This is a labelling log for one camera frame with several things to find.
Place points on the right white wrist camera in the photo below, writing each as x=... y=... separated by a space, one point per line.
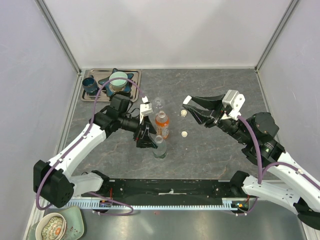
x=232 y=103

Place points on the patterned ceramic bowl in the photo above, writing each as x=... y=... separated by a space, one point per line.
x=51 y=227

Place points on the small clear empty bottle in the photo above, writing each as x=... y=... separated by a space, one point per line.
x=158 y=103

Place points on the clear green-label water bottle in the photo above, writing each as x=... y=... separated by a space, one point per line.
x=160 y=151

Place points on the orange drink bottle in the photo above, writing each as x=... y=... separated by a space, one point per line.
x=162 y=124

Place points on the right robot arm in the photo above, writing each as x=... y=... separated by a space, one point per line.
x=281 y=180

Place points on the green square plate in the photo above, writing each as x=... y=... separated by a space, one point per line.
x=74 y=227

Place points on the cream bottle cap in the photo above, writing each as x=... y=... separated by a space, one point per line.
x=184 y=134

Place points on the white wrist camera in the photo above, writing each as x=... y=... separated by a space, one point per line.
x=232 y=103
x=145 y=109

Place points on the right aluminium frame post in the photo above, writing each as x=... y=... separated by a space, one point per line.
x=276 y=33

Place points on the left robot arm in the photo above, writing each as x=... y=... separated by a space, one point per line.
x=54 y=181

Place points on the left aluminium frame post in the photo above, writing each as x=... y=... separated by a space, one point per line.
x=58 y=34

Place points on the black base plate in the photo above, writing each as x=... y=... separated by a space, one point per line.
x=170 y=191

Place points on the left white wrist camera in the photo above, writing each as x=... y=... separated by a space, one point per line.
x=145 y=109

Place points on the pale green bowl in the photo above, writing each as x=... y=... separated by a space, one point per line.
x=118 y=80

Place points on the blue star-shaped dish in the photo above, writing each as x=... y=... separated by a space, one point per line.
x=125 y=91

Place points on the dark blue cup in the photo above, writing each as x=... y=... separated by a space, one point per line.
x=90 y=86

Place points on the slotted cable duct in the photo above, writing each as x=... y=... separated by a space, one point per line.
x=94 y=203

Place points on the white ribbed bottle cap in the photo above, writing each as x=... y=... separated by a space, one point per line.
x=183 y=113

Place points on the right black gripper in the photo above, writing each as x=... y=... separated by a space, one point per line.
x=214 y=114

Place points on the steel tray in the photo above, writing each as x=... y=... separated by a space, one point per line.
x=101 y=73

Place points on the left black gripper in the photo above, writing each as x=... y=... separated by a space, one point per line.
x=146 y=141

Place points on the aluminium frame post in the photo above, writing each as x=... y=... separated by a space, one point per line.
x=276 y=33
x=58 y=34

